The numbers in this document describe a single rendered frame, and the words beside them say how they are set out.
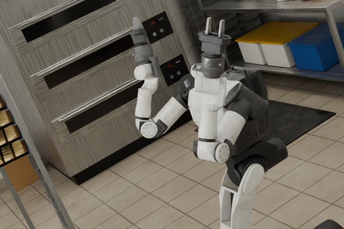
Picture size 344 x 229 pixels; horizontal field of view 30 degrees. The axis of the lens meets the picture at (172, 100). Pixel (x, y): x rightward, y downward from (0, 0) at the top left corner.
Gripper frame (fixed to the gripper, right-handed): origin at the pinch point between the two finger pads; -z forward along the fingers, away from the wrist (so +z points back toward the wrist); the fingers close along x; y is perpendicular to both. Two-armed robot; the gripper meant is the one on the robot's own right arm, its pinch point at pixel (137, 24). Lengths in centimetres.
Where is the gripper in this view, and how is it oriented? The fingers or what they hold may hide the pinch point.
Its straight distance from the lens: 300.6
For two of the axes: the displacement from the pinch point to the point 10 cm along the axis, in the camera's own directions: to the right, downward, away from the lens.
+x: -1.3, -0.4, -9.9
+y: -9.7, 2.1, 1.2
